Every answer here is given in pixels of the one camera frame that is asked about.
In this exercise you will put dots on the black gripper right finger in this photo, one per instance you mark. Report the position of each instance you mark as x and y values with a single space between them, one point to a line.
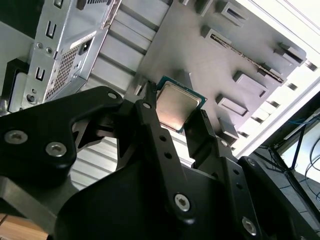
262 200

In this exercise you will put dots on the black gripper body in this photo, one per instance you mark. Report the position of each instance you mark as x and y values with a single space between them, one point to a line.
120 212

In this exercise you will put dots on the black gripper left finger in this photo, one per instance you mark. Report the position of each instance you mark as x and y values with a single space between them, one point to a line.
37 130

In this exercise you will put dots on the silver CPU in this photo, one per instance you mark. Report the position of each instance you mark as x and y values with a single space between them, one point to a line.
177 105

